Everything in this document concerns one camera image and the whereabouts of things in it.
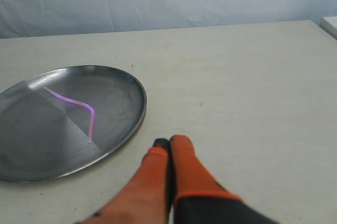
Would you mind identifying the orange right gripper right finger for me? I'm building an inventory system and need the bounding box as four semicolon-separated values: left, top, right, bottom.
170;135;276;223

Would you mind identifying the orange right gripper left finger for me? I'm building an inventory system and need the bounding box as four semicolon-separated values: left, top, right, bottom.
80;138;170;223

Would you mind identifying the purple translucent plastic tube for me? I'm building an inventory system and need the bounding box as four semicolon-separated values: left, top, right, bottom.
43;87;96;144

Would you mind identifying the round stainless steel plate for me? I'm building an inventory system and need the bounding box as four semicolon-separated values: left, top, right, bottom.
1;65;147;182

